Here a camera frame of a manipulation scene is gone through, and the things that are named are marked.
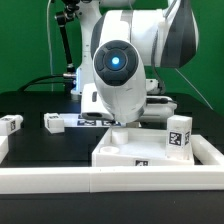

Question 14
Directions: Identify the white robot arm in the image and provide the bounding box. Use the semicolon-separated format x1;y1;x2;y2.
81;0;198;123

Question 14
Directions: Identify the white square table top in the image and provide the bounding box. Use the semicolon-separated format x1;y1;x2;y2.
92;128;194;167

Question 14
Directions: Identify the white left fence wall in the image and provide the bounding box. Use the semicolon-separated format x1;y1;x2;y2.
0;136;9;164

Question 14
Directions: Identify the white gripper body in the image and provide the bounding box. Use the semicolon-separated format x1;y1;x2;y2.
81;83;177;122

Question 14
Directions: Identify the black cable bundle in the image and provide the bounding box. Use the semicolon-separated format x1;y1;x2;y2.
18;73;77;92

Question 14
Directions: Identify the white right fence wall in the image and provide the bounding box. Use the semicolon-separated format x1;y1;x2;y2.
191;135;224;166

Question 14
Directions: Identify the white front fence wall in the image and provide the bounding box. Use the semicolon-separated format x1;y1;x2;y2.
0;166;224;194

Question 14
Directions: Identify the fiducial marker sheet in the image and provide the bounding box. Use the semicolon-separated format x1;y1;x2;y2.
60;113;120;127

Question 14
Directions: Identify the white fence wall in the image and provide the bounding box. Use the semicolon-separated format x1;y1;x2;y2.
191;135;224;166
0;136;9;164
0;166;224;194

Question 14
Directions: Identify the white hanging cable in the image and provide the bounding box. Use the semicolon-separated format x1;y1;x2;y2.
46;0;56;92

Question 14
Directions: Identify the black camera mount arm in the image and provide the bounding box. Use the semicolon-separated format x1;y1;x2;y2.
55;0;80;77

